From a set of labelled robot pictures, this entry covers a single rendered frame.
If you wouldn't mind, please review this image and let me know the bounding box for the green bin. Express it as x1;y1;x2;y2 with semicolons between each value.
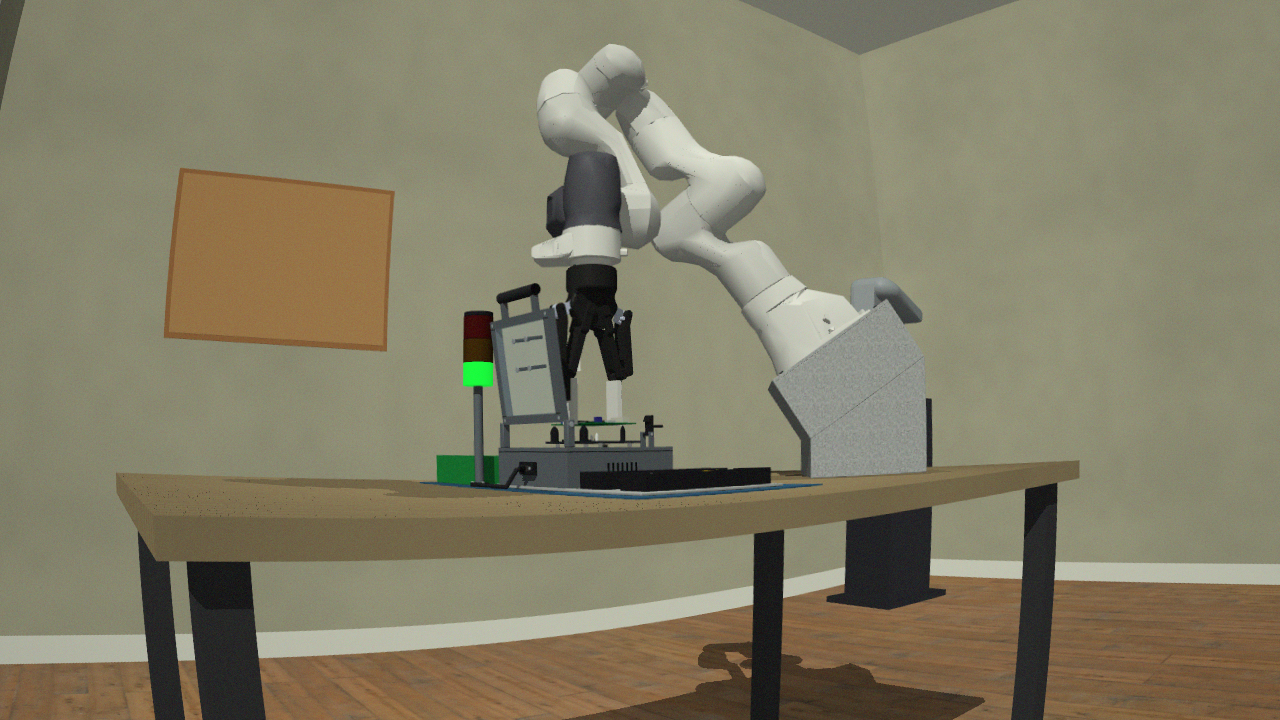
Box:
436;455;499;486

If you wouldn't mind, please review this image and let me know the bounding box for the green circuit board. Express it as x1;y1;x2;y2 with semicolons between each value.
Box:
550;416;636;427

